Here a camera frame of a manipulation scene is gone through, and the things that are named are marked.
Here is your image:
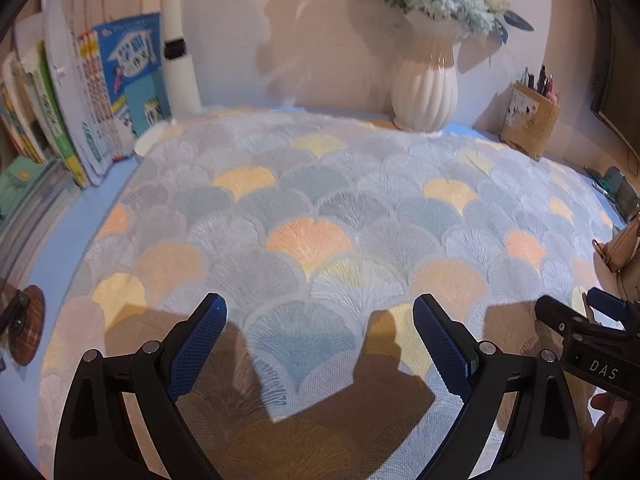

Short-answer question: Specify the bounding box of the white ribbed vase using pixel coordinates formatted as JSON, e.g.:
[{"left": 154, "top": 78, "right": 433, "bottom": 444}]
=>
[{"left": 390, "top": 10, "right": 471, "bottom": 134}]

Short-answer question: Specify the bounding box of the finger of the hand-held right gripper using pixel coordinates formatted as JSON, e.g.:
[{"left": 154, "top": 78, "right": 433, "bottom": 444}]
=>
[
  {"left": 534, "top": 295, "right": 597, "bottom": 345},
  {"left": 586, "top": 286, "right": 640, "bottom": 335}
]

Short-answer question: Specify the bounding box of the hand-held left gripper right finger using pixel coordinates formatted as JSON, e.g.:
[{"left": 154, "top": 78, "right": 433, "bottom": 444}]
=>
[{"left": 412, "top": 294, "right": 586, "bottom": 480}]

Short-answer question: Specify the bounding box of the person's right hand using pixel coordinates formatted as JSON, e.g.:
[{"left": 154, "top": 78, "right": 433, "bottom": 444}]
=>
[{"left": 580, "top": 391, "right": 640, "bottom": 480}]

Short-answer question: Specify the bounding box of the white desk lamp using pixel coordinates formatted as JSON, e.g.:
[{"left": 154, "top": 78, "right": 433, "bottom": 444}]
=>
[{"left": 133, "top": 0, "right": 204, "bottom": 159}]

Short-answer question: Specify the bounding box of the green pen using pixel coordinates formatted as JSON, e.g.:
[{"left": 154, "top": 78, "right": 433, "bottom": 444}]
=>
[{"left": 585, "top": 167, "right": 624, "bottom": 206}]

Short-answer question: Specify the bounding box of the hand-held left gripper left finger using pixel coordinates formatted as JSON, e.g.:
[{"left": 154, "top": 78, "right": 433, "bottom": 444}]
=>
[{"left": 54, "top": 292, "right": 228, "bottom": 480}]

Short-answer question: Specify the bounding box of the beige handbag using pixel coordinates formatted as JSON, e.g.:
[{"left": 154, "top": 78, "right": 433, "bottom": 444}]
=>
[{"left": 592, "top": 210, "right": 640, "bottom": 274}]

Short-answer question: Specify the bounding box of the brown wooden disc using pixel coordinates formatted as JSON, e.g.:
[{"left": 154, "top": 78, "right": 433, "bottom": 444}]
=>
[{"left": 7, "top": 284, "right": 46, "bottom": 366}]

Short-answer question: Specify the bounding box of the bunch of pens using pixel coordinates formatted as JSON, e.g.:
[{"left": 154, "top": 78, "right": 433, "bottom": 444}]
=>
[{"left": 520, "top": 63, "right": 560, "bottom": 106}]

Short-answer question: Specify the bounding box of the dark monitor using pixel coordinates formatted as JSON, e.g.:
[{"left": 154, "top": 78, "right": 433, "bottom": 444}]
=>
[{"left": 589, "top": 0, "right": 640, "bottom": 142}]

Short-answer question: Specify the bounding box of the row of books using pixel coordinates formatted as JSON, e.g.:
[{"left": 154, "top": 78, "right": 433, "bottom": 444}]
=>
[{"left": 0, "top": 0, "right": 174, "bottom": 241}]

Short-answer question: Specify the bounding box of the wooden pen holder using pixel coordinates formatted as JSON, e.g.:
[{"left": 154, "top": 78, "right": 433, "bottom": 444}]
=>
[{"left": 498, "top": 83, "right": 561, "bottom": 161}]

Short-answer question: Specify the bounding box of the fan pattern tablecloth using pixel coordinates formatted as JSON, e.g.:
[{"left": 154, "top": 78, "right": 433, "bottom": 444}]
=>
[{"left": 37, "top": 105, "right": 632, "bottom": 480}]

